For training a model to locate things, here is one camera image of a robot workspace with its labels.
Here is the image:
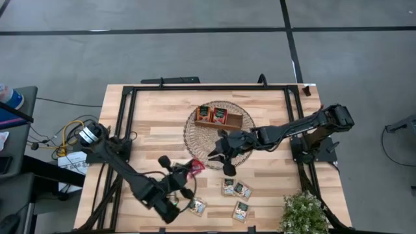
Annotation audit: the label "white cardboard box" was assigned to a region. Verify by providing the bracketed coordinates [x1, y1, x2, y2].
[57, 151, 88, 193]

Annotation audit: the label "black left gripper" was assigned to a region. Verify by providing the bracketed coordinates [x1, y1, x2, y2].
[158, 155, 196, 200]

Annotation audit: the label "blue notebook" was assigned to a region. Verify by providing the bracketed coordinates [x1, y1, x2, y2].
[0, 107, 29, 130]

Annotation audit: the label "orange tea packet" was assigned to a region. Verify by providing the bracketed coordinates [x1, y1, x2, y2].
[196, 105, 213, 123]

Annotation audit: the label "black cable bundle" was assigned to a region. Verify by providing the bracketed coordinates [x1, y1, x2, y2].
[297, 162, 354, 231]
[77, 162, 126, 231]

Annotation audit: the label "grey stand leg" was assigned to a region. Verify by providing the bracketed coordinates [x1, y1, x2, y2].
[385, 113, 416, 137]

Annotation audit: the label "yellow cable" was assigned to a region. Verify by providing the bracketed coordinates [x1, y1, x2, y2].
[48, 119, 86, 159]

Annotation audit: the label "black floor cable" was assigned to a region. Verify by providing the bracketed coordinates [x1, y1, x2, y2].
[35, 96, 103, 108]

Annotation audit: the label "white paper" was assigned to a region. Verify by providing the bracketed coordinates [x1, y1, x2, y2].
[0, 131, 10, 152]

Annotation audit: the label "blue white bottle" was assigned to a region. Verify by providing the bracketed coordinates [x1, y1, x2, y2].
[0, 83, 25, 111]

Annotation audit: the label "long black bar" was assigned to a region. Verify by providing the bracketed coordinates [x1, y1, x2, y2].
[140, 76, 201, 85]

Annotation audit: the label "beige tea packet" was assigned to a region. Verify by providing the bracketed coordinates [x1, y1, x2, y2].
[222, 177, 235, 197]
[233, 181, 254, 201]
[189, 197, 208, 218]

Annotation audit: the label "pouches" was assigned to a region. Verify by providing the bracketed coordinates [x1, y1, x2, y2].
[231, 201, 250, 224]

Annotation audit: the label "potted plant white flowers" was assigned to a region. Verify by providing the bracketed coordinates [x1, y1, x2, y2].
[278, 190, 331, 234]

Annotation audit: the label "black table frame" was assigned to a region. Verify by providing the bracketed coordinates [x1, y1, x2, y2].
[94, 84, 326, 233]

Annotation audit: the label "round woven placemat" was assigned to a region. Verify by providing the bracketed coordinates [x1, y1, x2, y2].
[183, 100, 257, 170]

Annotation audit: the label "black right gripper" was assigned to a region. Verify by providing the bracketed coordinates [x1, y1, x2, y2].
[207, 129, 261, 177]

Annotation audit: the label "wooden tea organizer box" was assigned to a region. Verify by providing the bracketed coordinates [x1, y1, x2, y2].
[194, 105, 244, 132]

